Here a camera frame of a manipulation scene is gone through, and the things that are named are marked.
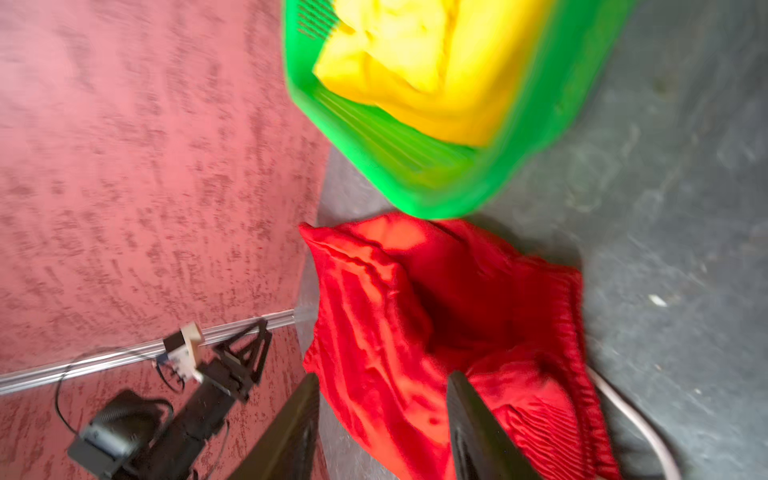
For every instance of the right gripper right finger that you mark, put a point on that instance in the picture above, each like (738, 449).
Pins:
(481, 449)

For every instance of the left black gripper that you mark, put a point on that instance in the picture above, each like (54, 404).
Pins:
(250, 344)

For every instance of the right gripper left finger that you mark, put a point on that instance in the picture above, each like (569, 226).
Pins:
(286, 449)

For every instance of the red shorts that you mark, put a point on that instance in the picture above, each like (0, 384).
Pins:
(405, 302)

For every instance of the yellow shorts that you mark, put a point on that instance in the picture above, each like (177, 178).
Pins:
(448, 69)

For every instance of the green plastic basket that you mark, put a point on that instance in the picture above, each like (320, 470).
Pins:
(431, 179)

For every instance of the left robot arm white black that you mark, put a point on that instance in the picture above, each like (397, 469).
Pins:
(136, 437)

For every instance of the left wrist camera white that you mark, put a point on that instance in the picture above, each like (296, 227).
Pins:
(181, 353)

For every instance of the left aluminium corner post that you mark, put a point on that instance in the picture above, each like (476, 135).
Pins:
(115, 357)

